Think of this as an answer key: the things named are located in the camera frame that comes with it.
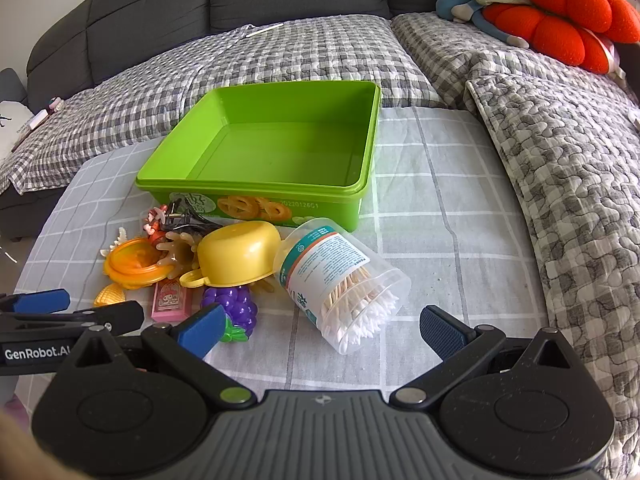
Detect grey patterned quilt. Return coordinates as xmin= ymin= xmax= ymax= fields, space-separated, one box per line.
xmin=465 ymin=74 xmax=640 ymax=441

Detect light grey grid sheet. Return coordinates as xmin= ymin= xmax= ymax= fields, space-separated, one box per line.
xmin=15 ymin=105 xmax=556 ymax=396

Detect red white small toy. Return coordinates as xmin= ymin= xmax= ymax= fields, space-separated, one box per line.
xmin=141 ymin=205 xmax=171 ymax=241

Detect clear cotton swab jar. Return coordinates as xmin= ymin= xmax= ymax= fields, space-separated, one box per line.
xmin=272 ymin=217 xmax=412 ymax=356

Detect yellow toy corn piece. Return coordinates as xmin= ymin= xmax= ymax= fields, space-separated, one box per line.
xmin=93 ymin=282 xmax=129 ymax=309

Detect yellow toy pot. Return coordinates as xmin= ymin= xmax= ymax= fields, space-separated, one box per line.
xmin=180 ymin=223 xmax=281 ymax=289

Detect small pink object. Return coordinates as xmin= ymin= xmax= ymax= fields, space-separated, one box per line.
xmin=30 ymin=98 xmax=64 ymax=129

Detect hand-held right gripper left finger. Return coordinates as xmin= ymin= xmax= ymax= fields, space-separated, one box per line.
xmin=56 ymin=302 xmax=257 ymax=408

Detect orange toy plate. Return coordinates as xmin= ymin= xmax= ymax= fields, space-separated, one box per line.
xmin=104 ymin=237 xmax=171 ymax=289

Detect white strip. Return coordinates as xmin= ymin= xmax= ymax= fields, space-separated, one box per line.
xmin=244 ymin=22 xmax=285 ymax=39

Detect green plastic box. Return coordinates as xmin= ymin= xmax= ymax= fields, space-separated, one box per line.
xmin=136 ymin=80 xmax=383 ymax=233

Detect pink eraser box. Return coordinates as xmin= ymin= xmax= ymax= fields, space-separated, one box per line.
xmin=151 ymin=280 xmax=194 ymax=323

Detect tan rubber hand toy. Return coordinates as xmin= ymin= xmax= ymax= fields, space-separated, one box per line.
xmin=156 ymin=230 xmax=211 ymax=281

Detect cream starfish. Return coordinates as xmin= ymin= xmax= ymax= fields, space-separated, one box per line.
xmin=100 ymin=226 xmax=134 ymax=256

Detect purple toy grapes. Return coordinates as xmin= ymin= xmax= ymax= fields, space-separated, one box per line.
xmin=201 ymin=285 xmax=259 ymax=344

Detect dark grey sofa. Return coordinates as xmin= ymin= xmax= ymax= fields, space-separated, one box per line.
xmin=25 ymin=0 xmax=483 ymax=106

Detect orange flower cushion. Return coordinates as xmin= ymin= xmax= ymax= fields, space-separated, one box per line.
xmin=482 ymin=0 xmax=640 ymax=75

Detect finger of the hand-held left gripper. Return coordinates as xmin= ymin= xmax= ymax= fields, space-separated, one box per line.
xmin=0 ymin=288 xmax=71 ymax=314
xmin=0 ymin=301 xmax=145 ymax=335

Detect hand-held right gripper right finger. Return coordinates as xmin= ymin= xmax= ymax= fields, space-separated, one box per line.
xmin=390 ymin=305 xmax=587 ymax=409

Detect white pillow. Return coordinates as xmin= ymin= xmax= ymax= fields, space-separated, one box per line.
xmin=0 ymin=100 xmax=32 ymax=162

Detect black hair clip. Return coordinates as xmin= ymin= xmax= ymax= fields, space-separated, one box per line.
xmin=165 ymin=202 xmax=222 ymax=234

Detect blue plush toy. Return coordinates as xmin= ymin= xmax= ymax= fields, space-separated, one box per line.
xmin=434 ymin=0 xmax=532 ymax=49

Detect grey checked sofa cover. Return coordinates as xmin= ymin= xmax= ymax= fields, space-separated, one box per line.
xmin=390 ymin=10 xmax=628 ymax=111
xmin=0 ymin=12 xmax=446 ymax=196

